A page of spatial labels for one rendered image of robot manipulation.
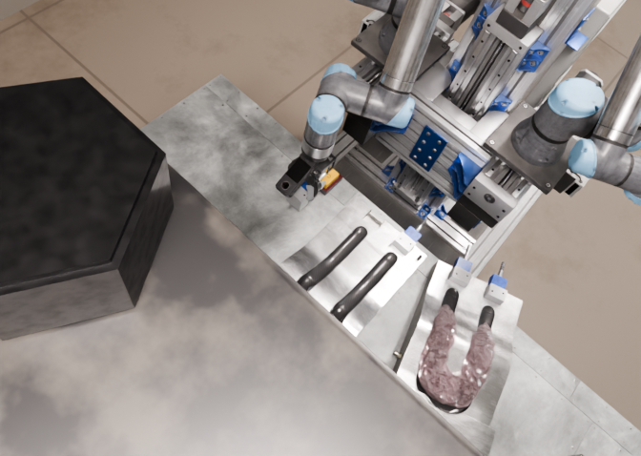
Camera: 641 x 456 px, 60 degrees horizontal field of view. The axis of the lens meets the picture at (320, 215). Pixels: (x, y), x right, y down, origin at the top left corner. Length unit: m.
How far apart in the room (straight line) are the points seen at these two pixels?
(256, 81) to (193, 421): 2.75
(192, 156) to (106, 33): 1.55
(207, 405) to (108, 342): 0.05
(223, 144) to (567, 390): 1.20
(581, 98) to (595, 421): 0.85
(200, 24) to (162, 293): 2.97
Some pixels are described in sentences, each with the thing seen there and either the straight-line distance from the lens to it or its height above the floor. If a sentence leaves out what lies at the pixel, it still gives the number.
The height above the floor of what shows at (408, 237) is 0.92.
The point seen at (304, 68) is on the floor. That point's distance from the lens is 3.04.
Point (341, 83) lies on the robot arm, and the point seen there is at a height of 1.28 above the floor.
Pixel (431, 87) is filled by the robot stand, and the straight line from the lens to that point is 1.82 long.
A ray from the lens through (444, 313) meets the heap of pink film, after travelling 1.52.
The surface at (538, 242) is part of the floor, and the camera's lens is 2.88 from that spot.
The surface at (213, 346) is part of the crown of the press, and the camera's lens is 0.24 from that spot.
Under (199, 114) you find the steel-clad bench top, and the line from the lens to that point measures 1.80.
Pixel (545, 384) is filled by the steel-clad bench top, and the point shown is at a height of 0.80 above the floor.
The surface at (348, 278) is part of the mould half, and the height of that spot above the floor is 0.88.
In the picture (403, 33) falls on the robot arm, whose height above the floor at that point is 1.40.
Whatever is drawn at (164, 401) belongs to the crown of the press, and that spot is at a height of 2.01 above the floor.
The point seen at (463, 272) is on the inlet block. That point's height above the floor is 0.88.
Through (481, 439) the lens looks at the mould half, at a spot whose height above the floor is 0.91.
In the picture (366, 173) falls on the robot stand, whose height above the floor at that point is 0.23.
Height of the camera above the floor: 2.24
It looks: 61 degrees down
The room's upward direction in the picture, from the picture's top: 20 degrees clockwise
